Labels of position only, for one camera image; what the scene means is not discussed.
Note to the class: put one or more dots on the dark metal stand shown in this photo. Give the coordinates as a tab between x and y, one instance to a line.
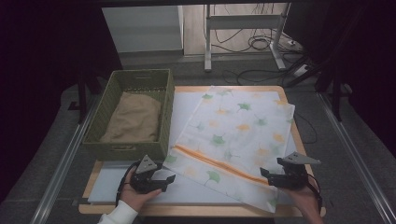
82	96
336	96

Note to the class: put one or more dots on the tan cloth pants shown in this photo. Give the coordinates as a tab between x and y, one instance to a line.
134	119

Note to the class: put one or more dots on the leaf print mesh laundry bag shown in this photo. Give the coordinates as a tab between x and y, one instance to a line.
236	133

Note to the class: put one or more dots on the green woven basket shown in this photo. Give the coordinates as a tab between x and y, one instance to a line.
104	124

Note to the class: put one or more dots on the white power strip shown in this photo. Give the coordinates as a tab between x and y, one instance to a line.
300	70

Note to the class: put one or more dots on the white metal desk frame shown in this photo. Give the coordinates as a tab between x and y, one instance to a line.
243	22

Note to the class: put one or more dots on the metal floor rail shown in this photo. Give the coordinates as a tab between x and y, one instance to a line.
59	174
358	161

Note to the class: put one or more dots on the person's left hand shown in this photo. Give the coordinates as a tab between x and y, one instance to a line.
137	196

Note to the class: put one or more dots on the white cabinet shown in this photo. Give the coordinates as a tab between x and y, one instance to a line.
143	29

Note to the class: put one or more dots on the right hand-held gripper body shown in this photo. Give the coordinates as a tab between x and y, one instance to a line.
294	175

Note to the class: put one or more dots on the white table mat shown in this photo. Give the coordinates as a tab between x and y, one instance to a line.
186	193

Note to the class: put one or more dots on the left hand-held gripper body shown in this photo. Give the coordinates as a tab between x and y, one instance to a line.
141	182

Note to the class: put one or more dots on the person's right hand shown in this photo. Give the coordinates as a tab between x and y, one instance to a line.
303	197

